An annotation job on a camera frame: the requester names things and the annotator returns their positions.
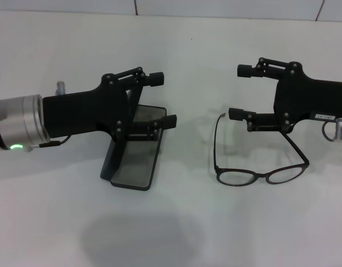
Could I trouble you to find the black glasses case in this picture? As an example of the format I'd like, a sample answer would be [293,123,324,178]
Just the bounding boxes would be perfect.
[100,83,168,192]

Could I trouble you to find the black cable with elbow plug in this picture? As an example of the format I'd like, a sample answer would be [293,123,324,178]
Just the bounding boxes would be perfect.
[25,135,71,152]

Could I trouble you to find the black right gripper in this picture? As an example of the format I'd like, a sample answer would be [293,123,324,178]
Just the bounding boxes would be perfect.
[228,57,342,134]

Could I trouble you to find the black glasses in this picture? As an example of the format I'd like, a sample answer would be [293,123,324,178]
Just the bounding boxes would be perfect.
[207,112,311,186]

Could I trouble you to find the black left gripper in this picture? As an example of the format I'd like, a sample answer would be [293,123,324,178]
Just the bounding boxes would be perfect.
[42,66,178,142]

